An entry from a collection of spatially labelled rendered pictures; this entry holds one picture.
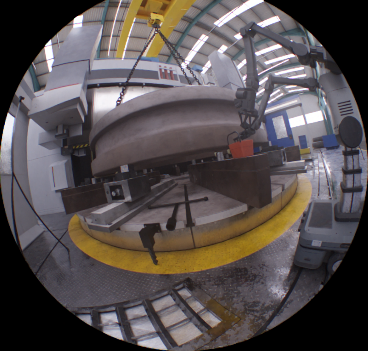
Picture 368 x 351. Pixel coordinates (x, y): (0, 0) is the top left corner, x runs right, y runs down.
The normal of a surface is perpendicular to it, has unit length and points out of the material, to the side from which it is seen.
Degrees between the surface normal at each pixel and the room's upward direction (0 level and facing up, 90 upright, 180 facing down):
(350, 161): 90
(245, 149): 97
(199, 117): 90
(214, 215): 90
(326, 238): 45
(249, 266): 0
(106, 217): 71
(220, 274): 0
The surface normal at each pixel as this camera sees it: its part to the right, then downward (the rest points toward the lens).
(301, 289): -0.18, -0.98
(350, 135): -0.85, 0.17
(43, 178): 0.50, -0.08
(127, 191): -0.20, 0.05
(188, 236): 0.00, 0.01
